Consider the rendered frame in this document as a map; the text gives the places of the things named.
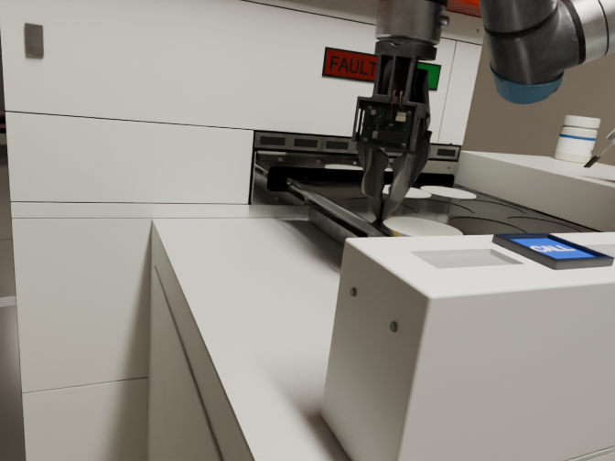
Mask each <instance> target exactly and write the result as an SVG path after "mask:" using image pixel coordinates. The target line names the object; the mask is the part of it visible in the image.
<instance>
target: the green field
mask: <svg viewBox="0 0 615 461"><path fill-rule="evenodd" d="M417 68H418V69H422V70H427V78H428V88H434V89H436V88H437V79H438V74H439V69H440V67H437V66H431V65H425V64H419V63H418V67H417Z"/></svg>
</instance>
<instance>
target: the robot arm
mask: <svg viewBox="0 0 615 461"><path fill-rule="evenodd" d="M447 5H448V0H380V2H379V8H378V15H377V21H376V28H375V35H374V36H375V38H376V39H378V40H379V41H377V42H376V43H375V50H374V54H375V55H378V60H377V67H376V72H375V79H374V85H373V92H372V97H364V96H358V97H357V103H356V110H355V117H354V124H353V130H352V137H351V141H352V142H358V143H357V151H358V156H359V158H360V161H361V166H362V169H363V179H362V183H361V191H362V193H363V194H365V195H367V198H368V201H369V204H370V207H371V209H372V212H373V214H374V215H375V217H376V219H378V220H384V219H386V218H387V217H388V216H389V215H390V214H392V213H393V212H394V211H395V210H396V209H397V207H398V206H399V205H400V203H401V202H402V200H403V199H404V197H405V195H406V194H407V192H408V191H409V189H410V188H411V186H413V184H414V183H415V181H416V179H417V178H418V176H419V175H420V173H421V172H422V170H423V169H424V167H425V165H426V162H427V160H428V158H429V154H430V139H431V136H432V133H433V132H432V131H428V128H429V125H430V122H431V114H430V103H429V91H428V78H427V70H422V69H418V68H417V67H418V61H419V60H423V61H433V60H436V55H437V48H435V47H434V46H436V45H438V44H439V42H440V38H441V32H442V29H441V26H447V25H448V24H449V16H444V14H445V12H446V8H447ZM479 5H480V13H481V18H482V23H483V26H484V32H485V37H486V41H487V46H488V51H489V56H490V69H491V73H492V74H493V78H494V81H495V85H496V89H497V92H498V93H499V94H500V95H501V96H502V97H503V99H504V100H506V101H508V102H511V103H516V104H531V103H536V102H540V101H543V100H545V99H547V98H548V97H549V95H550V94H552V93H553V92H556V91H557V90H558V88H559V87H560V85H561V83H562V79H563V76H564V70H568V69H571V68H574V67H575V66H577V65H580V64H584V63H586V62H589V61H591V60H594V59H598V58H601V57H604V56H606V55H609V54H611V53H613V52H615V0H559V1H557V0H479ZM359 109H361V111H360V119H359V125H358V132H356V128H357V122H358V115H359ZM363 111H364V115H363ZM362 116H363V122H362ZM361 125H362V128H361ZM379 147H381V148H388V149H393V150H400V151H404V152H403V154H402V155H400V156H398V157H396V158H395V159H394V160H393V164H392V170H393V174H394V178H393V182H392V184H391V186H390V187H389V188H388V199H387V200H386V201H383V189H384V187H385V184H384V181H383V174H384V171H385V169H386V168H387V167H388V165H389V156H388V155H387V154H386V153H385V152H384V151H383V150H382V149H381V148H379Z"/></svg>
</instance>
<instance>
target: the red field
mask: <svg viewBox="0 0 615 461"><path fill-rule="evenodd" d="M377 60H378V57H373V56H366V55H361V54H355V53H349V52H343V51H337V50H331V49H328V52H327V59H326V68H325V74H331V75H338V76H345V77H352V78H359V79H366V80H374V79H375V72H376V67H377Z"/></svg>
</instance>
